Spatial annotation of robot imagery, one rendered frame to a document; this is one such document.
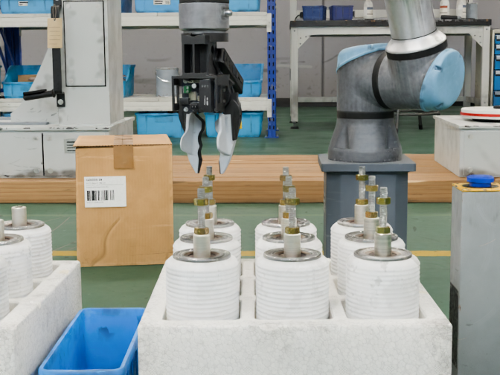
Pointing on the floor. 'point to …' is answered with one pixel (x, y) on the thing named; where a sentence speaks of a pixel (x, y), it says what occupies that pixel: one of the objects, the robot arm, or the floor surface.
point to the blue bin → (97, 344)
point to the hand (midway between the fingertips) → (210, 164)
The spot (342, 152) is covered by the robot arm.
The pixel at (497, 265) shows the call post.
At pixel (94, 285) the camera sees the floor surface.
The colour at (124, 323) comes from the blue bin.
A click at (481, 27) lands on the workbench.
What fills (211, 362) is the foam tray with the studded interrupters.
